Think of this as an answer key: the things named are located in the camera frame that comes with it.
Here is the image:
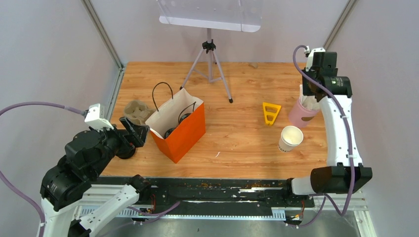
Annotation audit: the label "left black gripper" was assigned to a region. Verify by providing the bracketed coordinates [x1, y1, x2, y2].
[90, 115, 151, 176]

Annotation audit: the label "orange paper bag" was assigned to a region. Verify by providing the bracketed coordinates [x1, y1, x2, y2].
[145, 86, 206, 163]

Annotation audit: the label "black cup lid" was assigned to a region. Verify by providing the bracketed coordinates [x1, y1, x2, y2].
[164, 127, 176, 139]
[178, 113, 191, 123]

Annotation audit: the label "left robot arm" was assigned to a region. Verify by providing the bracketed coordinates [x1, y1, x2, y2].
[39, 117, 151, 237]

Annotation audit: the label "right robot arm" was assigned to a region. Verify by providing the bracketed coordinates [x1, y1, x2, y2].
[282, 48, 373, 206]

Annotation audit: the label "white wrapped straws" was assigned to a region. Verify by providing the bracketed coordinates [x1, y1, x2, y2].
[299, 84, 320, 111]

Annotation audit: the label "stack of black lids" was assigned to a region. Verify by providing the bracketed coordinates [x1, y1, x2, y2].
[116, 147, 136, 159]

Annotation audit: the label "pink straw holder cup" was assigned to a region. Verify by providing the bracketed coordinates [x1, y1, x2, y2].
[288, 99, 320, 128]

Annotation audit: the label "yellow plastic triangle tool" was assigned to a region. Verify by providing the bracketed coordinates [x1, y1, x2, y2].
[262, 102, 282, 125]

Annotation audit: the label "white paper cup stack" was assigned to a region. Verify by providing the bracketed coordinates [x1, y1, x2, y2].
[278, 125, 304, 152]

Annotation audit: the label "tripod stand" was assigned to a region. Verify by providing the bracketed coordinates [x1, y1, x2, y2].
[179, 28, 233, 103]

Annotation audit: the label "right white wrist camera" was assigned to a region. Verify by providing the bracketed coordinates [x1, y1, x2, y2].
[304, 45, 326, 71]

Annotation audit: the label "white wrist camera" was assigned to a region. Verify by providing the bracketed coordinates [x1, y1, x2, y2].
[304, 45, 326, 71]
[84, 103, 114, 132]

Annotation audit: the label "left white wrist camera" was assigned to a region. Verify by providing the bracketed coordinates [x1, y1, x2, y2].
[84, 103, 114, 132]

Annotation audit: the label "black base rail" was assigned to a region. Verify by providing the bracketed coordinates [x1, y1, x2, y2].
[108, 176, 338, 218]

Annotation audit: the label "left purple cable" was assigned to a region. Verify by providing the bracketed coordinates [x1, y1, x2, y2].
[0, 102, 87, 237]

